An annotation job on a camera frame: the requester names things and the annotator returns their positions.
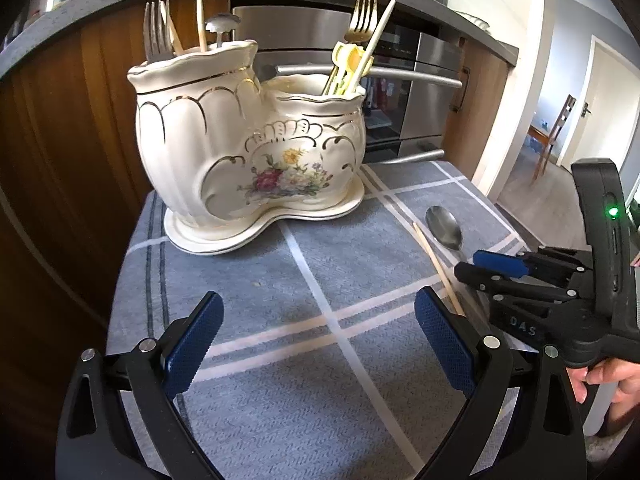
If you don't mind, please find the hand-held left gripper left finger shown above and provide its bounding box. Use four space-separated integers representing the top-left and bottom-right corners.
55 290 225 480

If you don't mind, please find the oven drawer handle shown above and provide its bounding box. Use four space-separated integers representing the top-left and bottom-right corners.
367 149 446 166

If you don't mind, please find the white door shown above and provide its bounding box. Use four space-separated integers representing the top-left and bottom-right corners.
570 35 640 176

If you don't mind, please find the person's right hand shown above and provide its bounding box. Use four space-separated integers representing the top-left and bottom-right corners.
567 357 640 426

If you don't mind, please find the silver spoon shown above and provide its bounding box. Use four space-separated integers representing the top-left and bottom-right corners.
425 206 463 251
204 14 242 47

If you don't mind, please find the gold fork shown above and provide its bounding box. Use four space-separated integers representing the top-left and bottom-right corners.
322 0 378 96

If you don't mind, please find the blue plaid cloth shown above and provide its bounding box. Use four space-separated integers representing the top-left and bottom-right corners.
106 160 591 480

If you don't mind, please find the wooden chair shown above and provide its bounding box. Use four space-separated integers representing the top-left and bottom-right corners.
527 95 576 181

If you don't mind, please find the stainless steel oven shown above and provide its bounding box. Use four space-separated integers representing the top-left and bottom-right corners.
231 0 468 166

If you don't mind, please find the oven door handle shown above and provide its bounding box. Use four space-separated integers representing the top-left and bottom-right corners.
275 63 463 90

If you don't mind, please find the wooden cabinet front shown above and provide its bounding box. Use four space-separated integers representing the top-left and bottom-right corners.
0 0 232 480

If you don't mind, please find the white floral ceramic utensil holder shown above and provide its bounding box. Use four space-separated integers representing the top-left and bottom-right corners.
126 40 367 257

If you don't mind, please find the yellow plastic spoon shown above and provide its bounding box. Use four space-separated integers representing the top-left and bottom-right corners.
345 45 375 96
327 43 351 96

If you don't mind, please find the narrow wooden cabinet panel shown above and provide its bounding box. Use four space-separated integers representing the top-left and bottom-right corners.
445 40 516 196

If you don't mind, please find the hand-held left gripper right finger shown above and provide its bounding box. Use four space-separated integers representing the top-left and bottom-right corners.
414 286 586 480

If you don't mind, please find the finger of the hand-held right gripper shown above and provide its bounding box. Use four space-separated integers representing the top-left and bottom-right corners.
472 246 597 287
454 262 577 302

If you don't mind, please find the silver fork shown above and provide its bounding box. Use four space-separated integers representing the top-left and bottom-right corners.
143 0 176 61

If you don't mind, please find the silver metal bowl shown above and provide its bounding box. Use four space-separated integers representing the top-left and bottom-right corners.
455 10 493 36

